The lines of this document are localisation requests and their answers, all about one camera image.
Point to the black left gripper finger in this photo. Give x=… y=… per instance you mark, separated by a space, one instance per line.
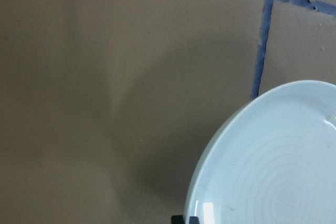
x=179 y=219

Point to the pale green plate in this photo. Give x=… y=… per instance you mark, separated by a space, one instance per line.
x=273 y=161

